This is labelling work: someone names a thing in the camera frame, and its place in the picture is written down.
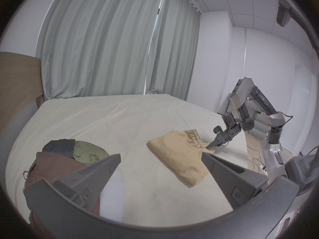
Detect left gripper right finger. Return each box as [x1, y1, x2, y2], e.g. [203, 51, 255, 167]
[201, 152, 268, 211]

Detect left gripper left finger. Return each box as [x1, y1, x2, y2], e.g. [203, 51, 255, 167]
[52, 154, 122, 215]

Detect tan shorts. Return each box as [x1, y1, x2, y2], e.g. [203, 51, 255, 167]
[147, 129, 216, 187]

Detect bed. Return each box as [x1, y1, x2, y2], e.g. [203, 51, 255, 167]
[0, 52, 250, 227]

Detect white garment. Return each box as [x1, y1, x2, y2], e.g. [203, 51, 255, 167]
[100, 169, 126, 221]

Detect green garment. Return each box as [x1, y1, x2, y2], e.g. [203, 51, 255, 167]
[73, 140, 110, 166]

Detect brown garment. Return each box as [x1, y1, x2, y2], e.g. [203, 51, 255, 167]
[23, 151, 101, 231]

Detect black garment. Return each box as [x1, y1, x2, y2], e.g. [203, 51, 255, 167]
[42, 139, 76, 159]

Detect window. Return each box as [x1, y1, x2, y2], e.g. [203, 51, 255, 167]
[144, 0, 167, 94]

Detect grey-green curtain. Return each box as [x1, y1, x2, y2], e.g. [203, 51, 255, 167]
[37, 0, 166, 100]
[147, 0, 201, 101]

